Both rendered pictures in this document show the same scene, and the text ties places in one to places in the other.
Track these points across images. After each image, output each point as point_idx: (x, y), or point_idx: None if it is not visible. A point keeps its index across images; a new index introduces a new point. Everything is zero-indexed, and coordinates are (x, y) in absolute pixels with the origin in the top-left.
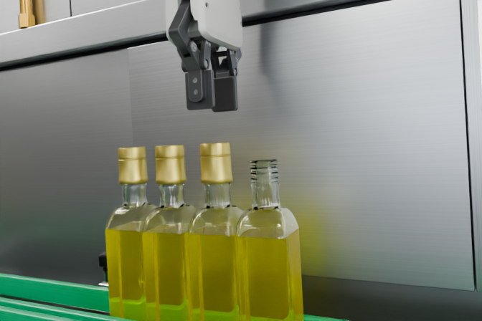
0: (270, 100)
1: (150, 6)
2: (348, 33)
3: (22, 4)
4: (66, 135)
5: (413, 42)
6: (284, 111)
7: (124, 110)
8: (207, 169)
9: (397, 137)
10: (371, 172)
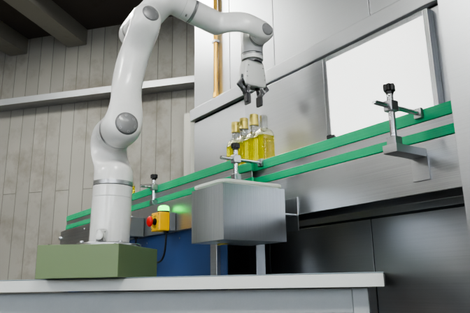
0: (281, 105)
1: None
2: (299, 77)
3: (214, 88)
4: (227, 137)
5: (313, 77)
6: (285, 107)
7: None
8: (250, 121)
9: (310, 108)
10: (305, 121)
